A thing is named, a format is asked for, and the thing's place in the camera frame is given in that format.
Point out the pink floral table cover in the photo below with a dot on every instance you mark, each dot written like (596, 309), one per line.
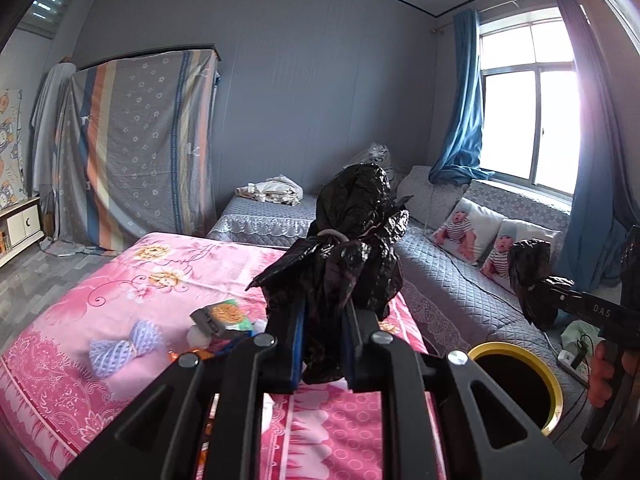
(71, 371)

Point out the white low cabinet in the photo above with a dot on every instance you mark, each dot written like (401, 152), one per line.
(22, 225)

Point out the window with white frame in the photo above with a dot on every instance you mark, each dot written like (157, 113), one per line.
(531, 132)

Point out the cream crumpled clothes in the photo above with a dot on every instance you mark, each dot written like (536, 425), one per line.
(277, 190)

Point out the person's right hand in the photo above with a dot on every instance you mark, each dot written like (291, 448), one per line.
(602, 371)

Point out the white power strip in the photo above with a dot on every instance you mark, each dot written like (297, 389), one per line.
(575, 367)

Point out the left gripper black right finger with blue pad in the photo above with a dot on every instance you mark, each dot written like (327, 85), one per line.
(443, 417)

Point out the white crumpled tissue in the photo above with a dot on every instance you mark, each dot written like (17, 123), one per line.
(197, 339)

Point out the lavender foam fruit net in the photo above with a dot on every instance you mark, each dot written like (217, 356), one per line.
(108, 357)

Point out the grey green snack packet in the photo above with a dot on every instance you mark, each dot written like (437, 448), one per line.
(223, 320)

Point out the grey hanging cloth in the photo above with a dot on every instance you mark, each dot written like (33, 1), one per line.
(44, 121)

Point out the black plastic trash bag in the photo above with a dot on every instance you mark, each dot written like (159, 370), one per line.
(313, 272)

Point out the baby print pillow far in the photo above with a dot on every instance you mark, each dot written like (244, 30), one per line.
(468, 231)

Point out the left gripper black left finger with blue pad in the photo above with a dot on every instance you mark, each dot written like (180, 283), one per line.
(200, 418)

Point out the striped sheet covered wardrobe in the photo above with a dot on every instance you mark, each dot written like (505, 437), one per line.
(134, 150)

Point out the baby print pillow near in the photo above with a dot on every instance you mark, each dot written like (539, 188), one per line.
(521, 249)

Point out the window blind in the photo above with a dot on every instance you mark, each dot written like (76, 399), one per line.
(44, 17)

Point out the cartoon wall poster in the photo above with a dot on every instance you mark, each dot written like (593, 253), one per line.
(11, 177)

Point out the tiger plush toy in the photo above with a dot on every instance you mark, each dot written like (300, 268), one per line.
(377, 154)

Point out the blue curtain right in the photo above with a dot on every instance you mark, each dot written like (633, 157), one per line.
(602, 209)

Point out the grey quilted sofa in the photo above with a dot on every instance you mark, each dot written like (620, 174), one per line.
(454, 306)

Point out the blue curtain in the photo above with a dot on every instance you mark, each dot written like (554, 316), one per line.
(459, 159)
(602, 209)

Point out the baby print pillow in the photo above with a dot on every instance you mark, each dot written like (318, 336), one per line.
(521, 249)
(468, 231)

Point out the grey quilted cushion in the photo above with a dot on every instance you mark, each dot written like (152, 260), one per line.
(429, 204)

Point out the blue curtain left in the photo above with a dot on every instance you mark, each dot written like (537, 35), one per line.
(459, 159)

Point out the yellow rimmed trash bin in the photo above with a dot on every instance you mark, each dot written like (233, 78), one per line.
(526, 378)

